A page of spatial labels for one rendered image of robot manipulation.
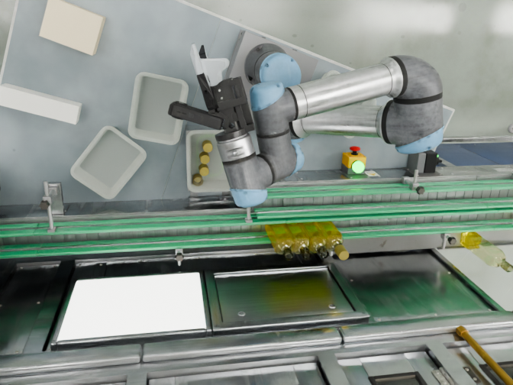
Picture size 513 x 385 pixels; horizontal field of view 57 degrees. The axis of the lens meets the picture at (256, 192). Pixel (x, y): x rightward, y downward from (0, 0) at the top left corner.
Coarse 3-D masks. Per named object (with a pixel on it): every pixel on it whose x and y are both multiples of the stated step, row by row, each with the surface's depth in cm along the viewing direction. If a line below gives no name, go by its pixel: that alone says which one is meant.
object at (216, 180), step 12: (192, 132) 161; (204, 132) 162; (216, 132) 163; (192, 144) 170; (216, 144) 171; (192, 156) 171; (216, 156) 173; (192, 168) 173; (216, 168) 175; (192, 180) 174; (204, 180) 175; (216, 180) 176
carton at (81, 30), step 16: (48, 0) 141; (48, 16) 143; (64, 16) 144; (80, 16) 144; (96, 16) 145; (48, 32) 144; (64, 32) 145; (80, 32) 146; (96, 32) 147; (80, 48) 147; (96, 48) 154
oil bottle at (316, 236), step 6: (300, 222) 169; (306, 222) 168; (312, 222) 169; (306, 228) 163; (312, 228) 164; (318, 228) 164; (312, 234) 160; (318, 234) 160; (312, 240) 157; (318, 240) 156; (324, 240) 157; (312, 246) 157; (324, 246) 157; (312, 252) 158
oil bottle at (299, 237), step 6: (288, 228) 164; (294, 228) 163; (300, 228) 164; (294, 234) 159; (300, 234) 159; (306, 234) 160; (294, 240) 156; (300, 240) 156; (306, 240) 156; (294, 246) 156; (294, 252) 157
